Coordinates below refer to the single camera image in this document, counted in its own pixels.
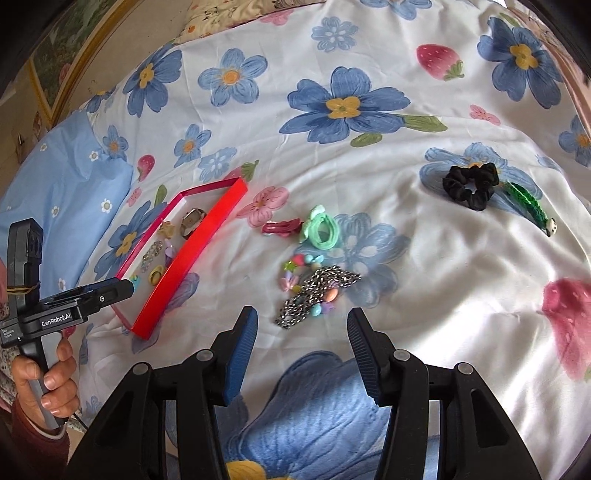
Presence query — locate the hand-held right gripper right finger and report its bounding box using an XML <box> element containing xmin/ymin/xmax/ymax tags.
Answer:
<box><xmin>346</xmin><ymin>306</ymin><xmax>541</xmax><ymax>480</ymax></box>

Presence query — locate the floral print bedsheet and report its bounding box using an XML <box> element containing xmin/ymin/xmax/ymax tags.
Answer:
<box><xmin>60</xmin><ymin>0</ymin><xmax>591</xmax><ymax>480</ymax></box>

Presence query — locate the black scrunchie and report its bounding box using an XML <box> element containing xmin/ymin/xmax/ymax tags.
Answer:
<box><xmin>442</xmin><ymin>162</ymin><xmax>501</xmax><ymax>212</ymax></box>

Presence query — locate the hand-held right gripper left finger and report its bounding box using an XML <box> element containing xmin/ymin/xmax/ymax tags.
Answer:
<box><xmin>81</xmin><ymin>305</ymin><xmax>259</xmax><ymax>480</ymax></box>

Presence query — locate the blue crystal bead bracelet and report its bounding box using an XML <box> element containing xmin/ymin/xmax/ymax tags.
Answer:
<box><xmin>138</xmin><ymin>239</ymin><xmax>165</xmax><ymax>271</ymax></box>

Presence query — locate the silver metal chain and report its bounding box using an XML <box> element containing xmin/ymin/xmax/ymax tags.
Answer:
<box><xmin>274</xmin><ymin>265</ymin><xmax>363</xmax><ymax>330</ymax></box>

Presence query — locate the red hair clip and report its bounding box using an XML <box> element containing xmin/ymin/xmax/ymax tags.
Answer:
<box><xmin>261</xmin><ymin>217</ymin><xmax>306</xmax><ymax>239</ymax></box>

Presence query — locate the green bow hair tie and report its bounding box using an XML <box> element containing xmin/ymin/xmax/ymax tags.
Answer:
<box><xmin>297</xmin><ymin>205</ymin><xmax>341</xmax><ymax>250</ymax></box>

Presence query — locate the colourful bead bracelet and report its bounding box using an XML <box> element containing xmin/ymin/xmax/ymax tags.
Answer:
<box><xmin>276</xmin><ymin>251</ymin><xmax>345</xmax><ymax>319</ymax></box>

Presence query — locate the person's left hand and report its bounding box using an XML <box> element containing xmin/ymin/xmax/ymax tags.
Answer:
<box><xmin>10</xmin><ymin>338</ymin><xmax>79</xmax><ymax>433</ymax></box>

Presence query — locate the light blue flowered pillow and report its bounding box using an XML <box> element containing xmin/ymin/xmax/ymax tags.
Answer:
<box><xmin>0</xmin><ymin>110</ymin><xmax>136</xmax><ymax>297</ymax></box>

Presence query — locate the cartoon print pillow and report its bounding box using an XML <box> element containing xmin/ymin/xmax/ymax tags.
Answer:
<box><xmin>177</xmin><ymin>0</ymin><xmax>325</xmax><ymax>45</ymax></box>

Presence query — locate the green hair clip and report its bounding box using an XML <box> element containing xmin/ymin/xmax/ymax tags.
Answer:
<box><xmin>501</xmin><ymin>180</ymin><xmax>557</xmax><ymax>238</ymax></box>

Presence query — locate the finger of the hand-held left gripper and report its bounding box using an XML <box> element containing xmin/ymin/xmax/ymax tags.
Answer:
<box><xmin>44</xmin><ymin>278</ymin><xmax>136</xmax><ymax>311</ymax></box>

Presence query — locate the person's left forearm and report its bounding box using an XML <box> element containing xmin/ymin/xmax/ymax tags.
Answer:
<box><xmin>0</xmin><ymin>396</ymin><xmax>71</xmax><ymax>480</ymax></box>

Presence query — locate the gold framed wall picture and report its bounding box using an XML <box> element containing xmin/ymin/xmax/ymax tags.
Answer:
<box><xmin>18</xmin><ymin>0</ymin><xmax>145</xmax><ymax>121</ymax></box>

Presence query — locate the red shallow box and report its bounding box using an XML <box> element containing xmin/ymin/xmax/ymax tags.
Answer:
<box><xmin>115</xmin><ymin>177</ymin><xmax>249</xmax><ymax>341</ymax></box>

